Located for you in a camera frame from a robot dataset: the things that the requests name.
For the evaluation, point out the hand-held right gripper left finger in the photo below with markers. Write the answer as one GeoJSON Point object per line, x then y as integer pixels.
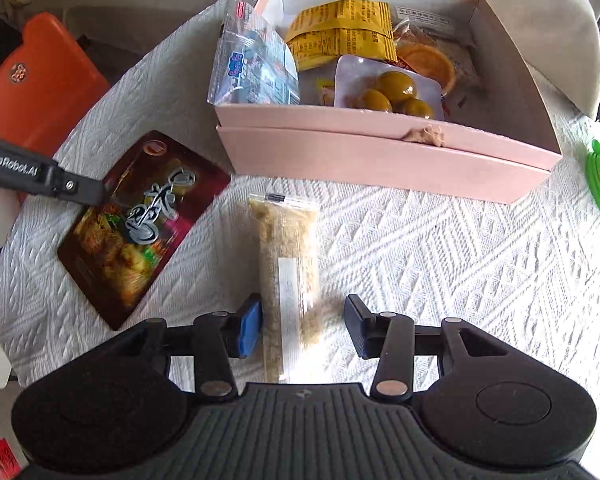
{"type": "Point", "coordinates": [250, 325]}

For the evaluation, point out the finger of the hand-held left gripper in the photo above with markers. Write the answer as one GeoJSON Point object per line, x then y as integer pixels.
{"type": "Point", "coordinates": [77, 187]}

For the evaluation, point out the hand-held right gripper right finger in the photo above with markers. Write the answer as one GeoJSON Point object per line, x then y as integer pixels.
{"type": "Point", "coordinates": [354, 321]}

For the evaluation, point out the clear cracker bar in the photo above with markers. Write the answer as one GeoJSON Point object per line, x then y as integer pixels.
{"type": "Point", "coordinates": [285, 245]}

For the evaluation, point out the dark red snack packet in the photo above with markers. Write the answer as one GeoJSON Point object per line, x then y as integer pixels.
{"type": "Point", "coordinates": [145, 250]}

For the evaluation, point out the pink cardboard box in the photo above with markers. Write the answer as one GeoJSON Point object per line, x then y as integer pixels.
{"type": "Point", "coordinates": [380, 160]}

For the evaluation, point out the clear blue zip bag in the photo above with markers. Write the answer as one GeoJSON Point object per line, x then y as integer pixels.
{"type": "Point", "coordinates": [250, 60]}

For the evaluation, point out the packet of green olives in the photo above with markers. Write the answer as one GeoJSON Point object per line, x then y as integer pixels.
{"type": "Point", "coordinates": [395, 85]}

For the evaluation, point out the orange pastry packet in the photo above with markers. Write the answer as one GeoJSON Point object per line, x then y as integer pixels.
{"type": "Point", "coordinates": [425, 60]}

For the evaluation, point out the yellow snack packet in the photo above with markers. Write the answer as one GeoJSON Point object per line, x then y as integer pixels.
{"type": "Point", "coordinates": [340, 49]}
{"type": "Point", "coordinates": [340, 15]}

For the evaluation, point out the orange plastic stool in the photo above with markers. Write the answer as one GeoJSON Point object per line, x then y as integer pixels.
{"type": "Point", "coordinates": [40, 85]}

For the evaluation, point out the small orange candy packet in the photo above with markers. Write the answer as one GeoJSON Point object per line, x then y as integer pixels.
{"type": "Point", "coordinates": [327, 92]}

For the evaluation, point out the red paper packet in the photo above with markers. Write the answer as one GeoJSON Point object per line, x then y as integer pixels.
{"type": "Point", "coordinates": [2, 460]}

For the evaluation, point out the clear packet with white label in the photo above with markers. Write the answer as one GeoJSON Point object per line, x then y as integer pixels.
{"type": "Point", "coordinates": [430, 22]}

